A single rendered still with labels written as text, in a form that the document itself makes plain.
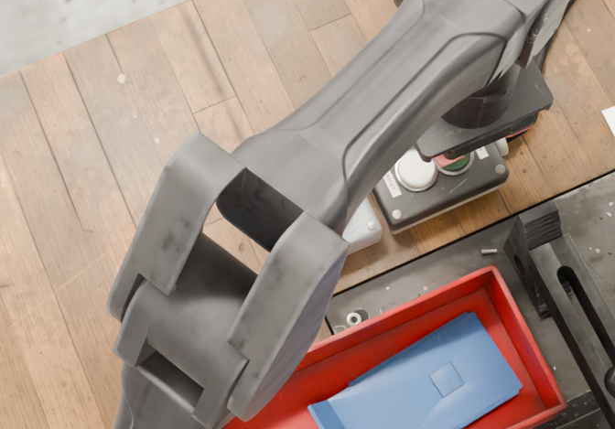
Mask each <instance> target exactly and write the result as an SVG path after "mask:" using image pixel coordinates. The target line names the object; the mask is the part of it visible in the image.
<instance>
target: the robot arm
mask: <svg viewBox="0 0 615 429"><path fill-rule="evenodd" d="M568 2H569V0H394V4H395V5H396V7H397V8H398V9H397V10H396V12H395V13H394V15H393V16H392V18H391V19H390V20H389V21H388V22H387V24H386V25H385V26H384V27H383V28H382V30H381V31H380V32H379V33H378V34H377V35H376V36H375V37H374V38H373V39H372V40H371V41H370V42H369V43H368V44H367V45H366V46H365V47H364V48H363V49H362V50H361V51H360V52H359V53H358V54H357V55H356V56H355V57H353V58H352V59H351V60H350V61H349V62H348V63H347V64H346V65H345V66H344V67H343V68H342V69H341V70H340V71H339V72H338V73H337V74H336V75H335V76H334V77H333V78H332V79H331V80H330V81H329V82H328V83H327V84H326V85H325V86H323V87H322V88H321V89H320V90H319V91H318V92H317V93H316V94H315V95H313V96H312V97H311V98H310V99H309V100H308V101H307V102H305V103H304V104H302V105H301V106H300V107H299V108H297V109H296V110H295V111H293V112H292V113H290V114H289V115H288V116H287V117H286V118H284V119H283V120H281V121H280V122H278V123H276V124H275V125H273V126H271V127H270V128H268V129H266V130H265V131H263V132H261V133H259V134H255V135H252V136H249V137H247V138H246V139H245V140H243V141H242V142H241V143H240V144H239V145H238V146H237V147H236V148H235V149H234V150H233V151H232V152H231V153H228V152H226V151H225V150H224V149H222V148H221V147H220V146H218V145H216V144H215V143H214V142H212V141H211V140H210V139H209V138H208V137H207V136H205V135H204V134H202V133H201V132H200V131H197V132H196V133H195V134H194V135H192V136H191V137H190V139H189V140H187V141H186V142H185V143H184V144H183V145H182V146H181V147H180V148H179V149H178V150H177V151H176V152H175V153H174V154H173V156H171V157H170V159H169V160H168V162H167V164H166V165H165V167H164V169H163V171H162V173H161V175H160V177H159V180H158V181H157V183H156V187H155V189H154V192H153V194H152V196H151V198H150V200H149V202H148V204H147V207H146V210H145V213H144V215H143V217H142V219H141V221H140V223H139V225H138V228H137V230H136V232H135V236H134V238H133V239H132V242H131V244H130V246H129V249H128V251H127V253H126V256H125V257H124V260H123V263H122V265H121V267H120V270H119V272H118V274H117V276H116V278H115V280H114V282H113V286H112V288H111V291H110V293H109V295H108V298H107V302H106V310H107V312H108V313H109V314H110V315H111V316H113V317H114V318H115V319H117V320H118V321H119V322H120V323H122V325H121V327H120V330H119V333H118V336H117V338H116V341H115V343H114V346H113V350H112V352H113V353H114V354H115V355H116V356H118V357H119V358H120V359H122V360H123V364H122V367H121V382H122V392H121V399H120V403H119V408H118V412H117V416H116V419H115V422H114V425H113V429H222V427H223V426H224V425H226V424H227V423H228V422H229V421H230V420H231V419H233V418H234V417H235V416H237V417H239V418H240V419H241V420H242V421H244V422H247V421H249V420H250V419H252V418H253V417H254V416H255V415H257V414H258V413H259V412H260V411H261V410H262V409H263V408H264V407H265V406H266V405H267V404H268V403H269V402H270V400H271V399H272V398H273V397H274V396H275V395H276V393H277V392H278V391H279V390H280V389H281V387H282V386H283V385H284V384H285V383H286V381H287V380H288V378H289V377H290V376H291V375H292V373H293V372H294V371H295V369H296V368H297V366H298V365H299V363H300V362H301V360H302V359H303V358H304V357H305V355H306V354H307V352H308V350H309V349H310V347H311V345H312V344H313V342H314V340H315V338H316V337H317V335H318V332H319V330H320V327H321V325H322V322H323V319H324V317H325V315H326V312H327V310H328V307H329V303H330V300H331V297H332V295H333V293H334V290H335V287H336V285H337V282H338V280H339V278H340V273H341V271H342V268H343V265H344V263H345V261H346V258H347V255H348V253H349V250H350V247H351V243H349V242H348V241H346V240H345V239H343V238H342V234H343V232H344V230H345V229H346V227H347V225H348V224H349V222H350V220H351V218H352V216H353V215H354V213H355V212H356V210H357V209H358V207H359V206H360V205H361V204H362V202H363V201H364V200H365V198H366V197H367V196H368V195H369V193H370V192H371V191H372V190H373V188H374V187H375V186H376V185H377V184H378V183H379V181H380V180H381V179H382V178H383V177H384V176H385V175H386V174H387V173H388V172H389V171H390V169H391V168H392V167H393V166H394V165H395V164H396V163H397V162H398V161H399V160H400V159H401V157H402V156H403V155H404V154H405V153H406V152H407V151H408V150H409V149H410V148H411V147H412V145H414V146H415V149H416V151H417V153H418V154H419V156H420V158H421V159H422V161H424V162H426V163H430V162H431V160H432V159H433V158H434V159H435V161H436V162H437V164H438V166H440V167H443V166H447V165H450V164H452V163H454V162H456V161H459V160H460V159H462V158H464V157H465V155H466V154H468V153H471V152H473V151H475V150H477V149H480V148H482V147H483V146H486V145H489V144H491V143H494V142H496V141H498V140H500V139H503V138H506V137H512V136H514V135H516V134H519V133H521V132H523V131H526V130H528V129H530V128H532V126H533V123H534V119H535V117H534V114H535V113H538V112H541V111H542V110H544V109H546V110H547V111H548V110H549V109H550V108H551V105H552V103H553V100H554V95H553V93H552V92H551V91H550V89H549V87H548V85H547V83H546V82H545V79H544V77H543V76H542V74H541V72H540V70H539V69H538V68H537V66H536V64H535V62H534V57H535V56H536V55H537V54H538V52H539V51H540V50H541V49H542V47H543V46H544V45H545V43H546V42H547V41H548V39H549V38H550V37H552V35H553V34H554V33H555V32H556V30H557V29H558V28H559V25H560V22H561V19H562V17H563V14H564V12H565V10H566V5H567V3H568ZM215 201H216V206H217V208H218V210H219V212H220V214H221V215H222V216H223V217H224V218H225V219H226V220H227V221H229V222H230V223H231V224H232V225H233V226H234V227H236V228H237V229H238V230H239V231H241V232H242V233H244V234H245V235H246V236H248V237H249V238H250V239H252V240H253V241H255V242H256V243H257V244H259V245H260V246H261V247H263V248H264V249H265V250H267V251H268V252H269V253H270V254H269V255H268V257H267V259H266V261H265V263H264V266H263V268H262V270H261V272H260V273H259V274H257V273H255V272H254V271H253V270H251V269H250V268H249V267H248V266H246V265H245V264H244V263H242V262H241V261H239V260H238V259H237V258H235V257H234V256H233V255H232V254H230V253H229V252H227V251H226V250H225V249H223V248H222V247H221V246H220V245H219V244H218V243H217V242H215V241H214V240H212V239H211V238H210V237H208V236H207V235H206V234H205V233H203V226H204V222H205V220H206V219H207V217H208V215H209V213H210V210H211V208H212V206H213V204H214V202H215Z"/></svg>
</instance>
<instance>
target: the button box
mask: <svg viewBox="0 0 615 429"><path fill-rule="evenodd" d="M574 1H575V0H569V2H568V3H567V5H566V10H565V12H564V14H563V17H562V19H561V22H562V20H563V18H564V16H565V15H566V12H567V10H568V9H569V7H570V6H571V5H572V4H573V2H574ZM561 22H560V24H561ZM555 33H556V32H555ZM555 33H554V34H553V35H552V37H550V38H549V39H548V41H547V42H546V43H545V45H544V46H543V47H542V49H541V50H540V51H539V52H538V54H537V55H536V56H535V57H534V62H535V64H536V66H537V68H538V69H539V70H540V72H541V74H542V71H543V66H544V62H545V57H546V54H547V51H548V49H549V47H550V45H551V42H552V40H553V38H554V36H555ZM528 130H529V129H528ZM528 130H526V131H523V132H521V133H519V134H516V135H514V136H512V137H506V138H503V139H500V140H498V141H496V142H494V143H491V144H489V145H486V146H483V147H482V148H480V149H477V150H475V151H473V152H471V153H470V158H469V162H468V164H467V165H466V166H465V167H464V168H462V169H461V170H459V171H447V170H445V169H443V168H441V167H440V166H438V164H437V162H436V161H435V159H434V158H433V159H432V160H433V162H434V165H435V173H434V176H433V178H432V180H431V181H430V182H429V183H428V184H427V185H425V186H422V187H419V188H415V187H410V186H408V185H406V183H404V182H403V181H402V179H401V178H400V177H399V174H398V168H399V163H400V161H401V159H402V158H403V157H404V156H405V155H406V154H408V153H410V152H414V151H416V149H415V146H414V145H412V147H411V148H410V149H409V150H408V151H407V152H406V153H405V154H404V155H403V156H402V157H401V159H400V160H399V161H398V162H397V163H396V164H395V165H394V166H393V167H392V168H391V169H390V171H389V172H388V173H387V174H386V175H385V176H384V177H383V178H382V179H381V180H380V181H379V183H378V184H377V185H376V186H375V187H374V188H373V190H372V191H371V193H372V196H373V198H374V201H375V203H376V205H377V207H378V209H379V211H380V212H381V214H382V216H383V219H384V221H385V223H386V225H387V227H388V229H389V231H390V232H391V233H392V234H396V233H398V232H401V231H404V230H406V229H409V228H411V227H413V226H415V225H417V224H419V223H421V222H424V221H426V220H429V219H432V218H434V217H435V216H437V215H440V214H442V213H444V212H446V211H449V210H451V209H454V208H456V207H458V206H460V205H463V204H465V203H467V202H469V201H472V200H473V199H475V198H479V197H481V196H483V195H485V194H488V193H490V192H492V191H493V190H496V189H498V188H501V187H503V186H504V184H505V182H506V181H507V179H508V176H509V174H510V171H509V169H508V167H507V166H506V164H505V163H504V161H503V159H502V156H506V155H507V154H508V152H509V150H508V145H507V143H509V142H511V141H512V140H514V139H516V138H518V137H519V136H521V135H523V134H524V133H526V132H527V131H528Z"/></svg>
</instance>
